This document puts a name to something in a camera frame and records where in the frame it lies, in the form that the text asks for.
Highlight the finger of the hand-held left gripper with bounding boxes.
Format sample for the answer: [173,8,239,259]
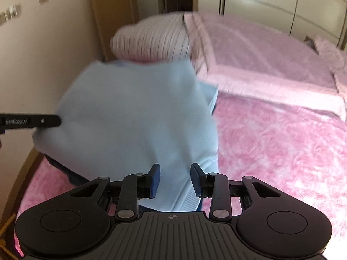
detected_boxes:
[34,114,62,127]

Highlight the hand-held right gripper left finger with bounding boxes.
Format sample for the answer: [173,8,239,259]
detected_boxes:
[69,163,161,221]

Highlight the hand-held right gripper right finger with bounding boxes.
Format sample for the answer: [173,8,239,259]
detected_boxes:
[190,163,283,221]

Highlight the light blue sweatshirt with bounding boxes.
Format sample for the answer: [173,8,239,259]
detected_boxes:
[33,60,220,212]

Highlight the folded dark blue jeans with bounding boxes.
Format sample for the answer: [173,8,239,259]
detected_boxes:
[45,154,91,186]

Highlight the pink floral blanket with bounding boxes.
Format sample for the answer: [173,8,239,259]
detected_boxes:
[11,92,347,258]

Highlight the white striped pillow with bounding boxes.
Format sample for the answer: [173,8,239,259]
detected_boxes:
[110,13,196,63]

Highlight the brown wooden door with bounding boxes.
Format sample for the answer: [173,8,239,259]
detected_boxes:
[89,0,166,61]

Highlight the left pink pillow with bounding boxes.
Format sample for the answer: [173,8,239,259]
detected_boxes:
[184,12,347,122]

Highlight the pink pillow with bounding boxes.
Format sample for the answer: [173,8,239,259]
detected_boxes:
[312,34,347,71]
[184,12,347,122]

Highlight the right pink pillow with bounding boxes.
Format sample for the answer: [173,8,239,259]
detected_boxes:
[312,34,347,71]

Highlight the wooden bed frame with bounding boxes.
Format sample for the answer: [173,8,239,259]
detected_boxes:
[0,148,48,250]

